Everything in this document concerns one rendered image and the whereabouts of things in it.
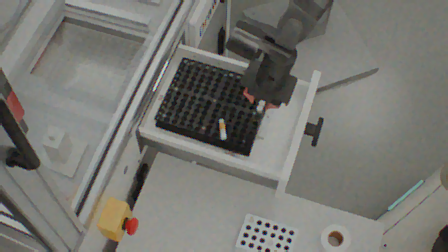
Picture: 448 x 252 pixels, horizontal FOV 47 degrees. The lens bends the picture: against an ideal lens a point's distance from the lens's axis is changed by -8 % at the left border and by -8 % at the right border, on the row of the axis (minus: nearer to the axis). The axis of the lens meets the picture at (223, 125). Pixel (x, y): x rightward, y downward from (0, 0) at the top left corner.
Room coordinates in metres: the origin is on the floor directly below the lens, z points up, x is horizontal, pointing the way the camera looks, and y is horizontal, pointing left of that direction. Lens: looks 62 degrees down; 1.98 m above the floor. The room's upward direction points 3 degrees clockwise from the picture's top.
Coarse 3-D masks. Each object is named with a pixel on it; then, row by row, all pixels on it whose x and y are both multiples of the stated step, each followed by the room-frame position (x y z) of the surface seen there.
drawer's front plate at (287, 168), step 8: (320, 72) 0.72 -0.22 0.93; (312, 80) 0.69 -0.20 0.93; (312, 88) 0.67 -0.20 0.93; (312, 96) 0.65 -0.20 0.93; (304, 104) 0.63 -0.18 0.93; (304, 112) 0.61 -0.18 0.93; (304, 120) 0.59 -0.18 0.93; (296, 128) 0.57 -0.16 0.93; (304, 128) 0.57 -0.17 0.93; (296, 136) 0.55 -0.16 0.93; (296, 144) 0.53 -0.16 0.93; (288, 152) 0.51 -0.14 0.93; (296, 152) 0.51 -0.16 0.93; (288, 160) 0.49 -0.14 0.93; (288, 168) 0.47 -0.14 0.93; (288, 176) 0.46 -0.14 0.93; (280, 184) 0.45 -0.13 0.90; (280, 192) 0.45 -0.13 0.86
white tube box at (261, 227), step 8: (248, 216) 0.41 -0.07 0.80; (256, 216) 0.41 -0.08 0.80; (248, 224) 0.39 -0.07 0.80; (256, 224) 0.39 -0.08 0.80; (264, 224) 0.39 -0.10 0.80; (272, 224) 0.39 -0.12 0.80; (280, 224) 0.39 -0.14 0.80; (240, 232) 0.37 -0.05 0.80; (248, 232) 0.37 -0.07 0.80; (256, 232) 0.38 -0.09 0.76; (264, 232) 0.38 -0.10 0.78; (272, 232) 0.37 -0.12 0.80; (280, 232) 0.38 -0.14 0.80; (288, 232) 0.38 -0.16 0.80; (296, 232) 0.38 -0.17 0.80; (240, 240) 0.35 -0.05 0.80; (248, 240) 0.35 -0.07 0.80; (256, 240) 0.35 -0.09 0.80; (264, 240) 0.36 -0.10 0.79; (280, 240) 0.37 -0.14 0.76; (288, 240) 0.36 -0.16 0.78; (240, 248) 0.34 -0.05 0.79; (248, 248) 0.34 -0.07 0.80; (256, 248) 0.34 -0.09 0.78; (264, 248) 0.34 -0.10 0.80; (272, 248) 0.34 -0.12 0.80; (280, 248) 0.34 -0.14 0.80; (288, 248) 0.34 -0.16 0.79
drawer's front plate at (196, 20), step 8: (200, 0) 0.92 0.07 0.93; (208, 0) 0.93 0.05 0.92; (200, 8) 0.89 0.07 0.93; (208, 8) 0.93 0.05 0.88; (192, 16) 0.86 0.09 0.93; (200, 16) 0.87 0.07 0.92; (192, 24) 0.84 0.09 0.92; (200, 24) 0.87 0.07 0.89; (192, 32) 0.84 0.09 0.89; (192, 40) 0.84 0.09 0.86; (200, 40) 0.87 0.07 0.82
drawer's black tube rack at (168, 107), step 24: (192, 72) 0.72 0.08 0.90; (216, 72) 0.72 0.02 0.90; (168, 96) 0.67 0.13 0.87; (192, 96) 0.65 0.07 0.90; (216, 96) 0.65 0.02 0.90; (240, 96) 0.66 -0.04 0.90; (168, 120) 0.61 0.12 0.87; (192, 120) 0.60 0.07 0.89; (216, 120) 0.59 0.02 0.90; (240, 120) 0.62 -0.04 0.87; (216, 144) 0.55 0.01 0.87; (240, 144) 0.55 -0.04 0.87
